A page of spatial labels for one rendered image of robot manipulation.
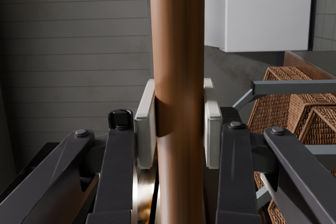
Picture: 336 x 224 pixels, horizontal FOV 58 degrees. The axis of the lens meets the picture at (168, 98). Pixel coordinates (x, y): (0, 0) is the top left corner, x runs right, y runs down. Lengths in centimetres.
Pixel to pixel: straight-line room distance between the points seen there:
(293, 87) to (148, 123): 101
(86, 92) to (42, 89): 55
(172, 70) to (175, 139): 4
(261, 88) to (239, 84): 262
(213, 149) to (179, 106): 3
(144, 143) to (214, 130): 4
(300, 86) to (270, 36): 185
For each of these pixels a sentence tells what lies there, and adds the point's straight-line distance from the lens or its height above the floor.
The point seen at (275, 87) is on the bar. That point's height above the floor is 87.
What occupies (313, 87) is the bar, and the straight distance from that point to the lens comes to 117.
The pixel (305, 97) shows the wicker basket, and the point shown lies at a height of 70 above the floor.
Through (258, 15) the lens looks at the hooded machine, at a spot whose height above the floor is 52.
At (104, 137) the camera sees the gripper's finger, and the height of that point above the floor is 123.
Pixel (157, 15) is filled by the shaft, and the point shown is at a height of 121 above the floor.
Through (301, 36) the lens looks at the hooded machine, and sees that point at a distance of 306.
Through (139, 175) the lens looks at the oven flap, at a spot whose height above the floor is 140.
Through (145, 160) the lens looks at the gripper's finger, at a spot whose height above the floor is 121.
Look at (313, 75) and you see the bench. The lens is 160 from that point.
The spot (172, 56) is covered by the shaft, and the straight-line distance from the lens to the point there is 17.
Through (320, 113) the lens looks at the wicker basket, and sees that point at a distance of 116.
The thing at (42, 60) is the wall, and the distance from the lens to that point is 401.
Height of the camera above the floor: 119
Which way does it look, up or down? 3 degrees up
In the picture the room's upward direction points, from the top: 91 degrees counter-clockwise
